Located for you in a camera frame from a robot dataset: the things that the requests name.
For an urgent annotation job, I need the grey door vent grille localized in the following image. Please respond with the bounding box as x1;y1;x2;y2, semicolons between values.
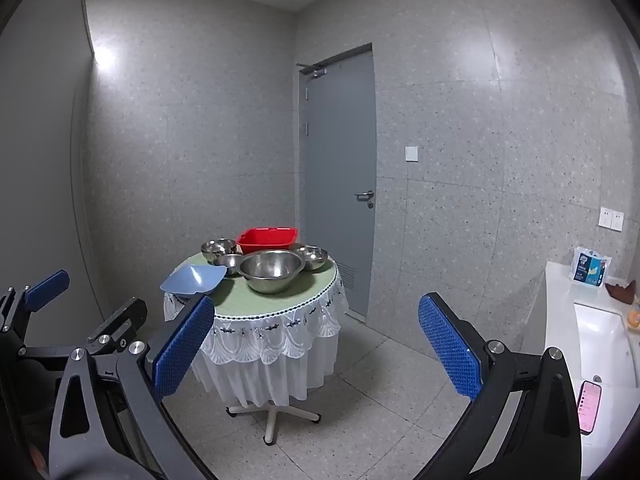
336;263;357;293

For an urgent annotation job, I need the white sink basin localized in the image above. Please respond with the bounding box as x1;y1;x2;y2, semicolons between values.
574;302;640;388

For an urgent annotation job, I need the blue white tissue pack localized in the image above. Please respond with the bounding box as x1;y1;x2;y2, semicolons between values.
571;246;613;287

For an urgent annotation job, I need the large steel bowl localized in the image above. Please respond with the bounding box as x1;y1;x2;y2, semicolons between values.
236;249;306;295

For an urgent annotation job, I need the smartphone with pink screen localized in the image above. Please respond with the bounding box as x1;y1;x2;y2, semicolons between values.
576;380;603;436

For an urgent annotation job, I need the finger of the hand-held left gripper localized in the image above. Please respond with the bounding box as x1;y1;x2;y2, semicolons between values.
0;270;71;348
85;297;149;361

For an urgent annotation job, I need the small steel bowl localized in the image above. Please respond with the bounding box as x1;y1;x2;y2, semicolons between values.
212;254;245;277
291;245;329;272
201;238;237;262

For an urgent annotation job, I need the red plastic basin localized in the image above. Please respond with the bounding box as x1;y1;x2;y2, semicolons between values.
236;227;299;256

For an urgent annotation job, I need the grey door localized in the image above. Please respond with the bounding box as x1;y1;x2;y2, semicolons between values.
298;42;377;318

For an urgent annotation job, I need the white sink counter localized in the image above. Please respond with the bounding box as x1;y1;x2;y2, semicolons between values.
520;260;640;478

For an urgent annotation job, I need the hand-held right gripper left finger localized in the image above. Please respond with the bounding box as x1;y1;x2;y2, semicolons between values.
47;294;216;480

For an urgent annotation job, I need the green white lace tablecloth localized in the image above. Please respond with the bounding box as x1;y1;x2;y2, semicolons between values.
163;252;349;408

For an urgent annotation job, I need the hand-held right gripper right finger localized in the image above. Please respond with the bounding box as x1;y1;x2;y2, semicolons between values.
418;292;583;480

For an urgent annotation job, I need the white table pedestal base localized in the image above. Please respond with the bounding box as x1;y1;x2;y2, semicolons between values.
226;400;322;445

